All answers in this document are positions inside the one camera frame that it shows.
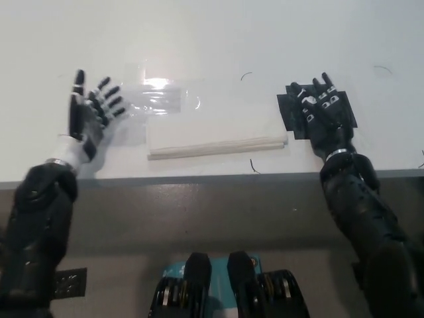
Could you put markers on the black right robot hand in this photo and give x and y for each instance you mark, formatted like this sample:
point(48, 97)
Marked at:
point(326, 126)

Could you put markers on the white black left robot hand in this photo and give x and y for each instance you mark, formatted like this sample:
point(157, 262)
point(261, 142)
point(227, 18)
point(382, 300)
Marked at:
point(83, 132)

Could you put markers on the white napkin stack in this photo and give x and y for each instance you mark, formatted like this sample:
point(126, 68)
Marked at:
point(212, 129)

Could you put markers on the black teal robot body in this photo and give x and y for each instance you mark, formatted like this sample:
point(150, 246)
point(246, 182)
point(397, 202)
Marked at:
point(232, 291)

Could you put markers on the black perforated plate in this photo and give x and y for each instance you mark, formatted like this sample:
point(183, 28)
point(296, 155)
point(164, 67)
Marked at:
point(285, 111)

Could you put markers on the clear plastic bag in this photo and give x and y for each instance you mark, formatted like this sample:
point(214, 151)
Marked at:
point(159, 96)

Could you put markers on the black metal stand base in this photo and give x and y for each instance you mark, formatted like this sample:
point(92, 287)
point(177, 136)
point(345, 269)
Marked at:
point(70, 281)

